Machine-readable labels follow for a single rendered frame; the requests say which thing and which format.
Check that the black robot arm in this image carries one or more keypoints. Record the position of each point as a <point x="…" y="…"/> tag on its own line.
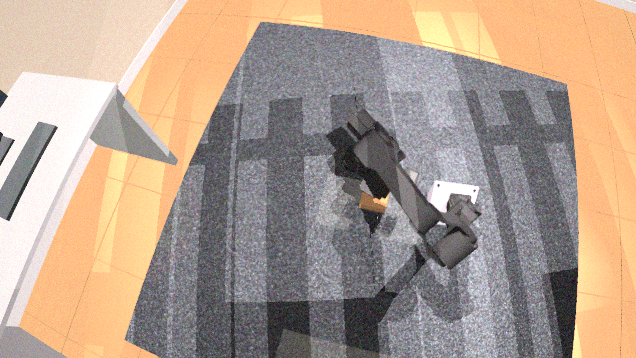
<point x="380" y="154"/>

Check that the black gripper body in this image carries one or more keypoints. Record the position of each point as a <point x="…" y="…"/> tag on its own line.
<point x="349" y="163"/>

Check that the orange square block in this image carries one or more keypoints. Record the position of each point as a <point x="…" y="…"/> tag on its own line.
<point x="369" y="203"/>

